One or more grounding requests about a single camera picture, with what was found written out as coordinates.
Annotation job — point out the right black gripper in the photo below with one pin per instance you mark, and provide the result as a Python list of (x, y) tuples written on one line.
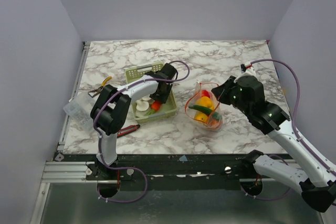
[(220, 91)]

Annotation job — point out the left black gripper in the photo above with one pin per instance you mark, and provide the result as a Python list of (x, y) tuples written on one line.
[(163, 99)]

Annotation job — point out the orange toy carrot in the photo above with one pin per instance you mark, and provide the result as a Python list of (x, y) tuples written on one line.
[(156, 105)]

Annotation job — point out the red toy apple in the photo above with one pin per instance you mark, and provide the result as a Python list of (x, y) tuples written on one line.
[(205, 93)]

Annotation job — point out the yellow bell pepper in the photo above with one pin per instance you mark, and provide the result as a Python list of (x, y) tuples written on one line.
[(206, 102)]

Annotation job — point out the clear zip bag orange zipper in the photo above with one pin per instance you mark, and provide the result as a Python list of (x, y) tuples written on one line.
[(196, 94)]

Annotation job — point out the green toy cucumber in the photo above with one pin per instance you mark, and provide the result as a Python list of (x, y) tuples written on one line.
[(215, 115)]

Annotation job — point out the orange toy pumpkin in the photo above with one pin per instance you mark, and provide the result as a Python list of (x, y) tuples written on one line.
[(214, 123)]

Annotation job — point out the yellow toy squash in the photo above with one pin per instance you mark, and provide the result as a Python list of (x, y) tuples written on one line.
[(200, 116)]

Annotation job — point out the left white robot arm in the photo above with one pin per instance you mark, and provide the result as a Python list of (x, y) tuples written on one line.
[(110, 110)]

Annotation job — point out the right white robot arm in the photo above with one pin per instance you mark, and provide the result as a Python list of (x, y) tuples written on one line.
[(315, 179)]

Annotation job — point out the white toy mushroom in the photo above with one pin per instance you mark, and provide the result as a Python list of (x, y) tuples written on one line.
[(142, 104)]

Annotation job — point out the red black utility knife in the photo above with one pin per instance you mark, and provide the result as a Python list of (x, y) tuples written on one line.
[(127, 130)]

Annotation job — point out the clear plastic screw box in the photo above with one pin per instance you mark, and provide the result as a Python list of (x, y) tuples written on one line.
[(79, 109)]

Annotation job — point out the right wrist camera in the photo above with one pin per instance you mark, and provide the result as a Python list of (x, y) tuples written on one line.
[(247, 69)]

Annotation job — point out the yellow handled pliers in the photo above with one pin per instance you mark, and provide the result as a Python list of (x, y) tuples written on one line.
[(97, 91)]

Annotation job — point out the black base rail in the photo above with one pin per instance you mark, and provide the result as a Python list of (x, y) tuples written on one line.
[(175, 172)]

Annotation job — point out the aluminium frame profile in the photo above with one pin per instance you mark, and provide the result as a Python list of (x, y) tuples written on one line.
[(58, 168)]

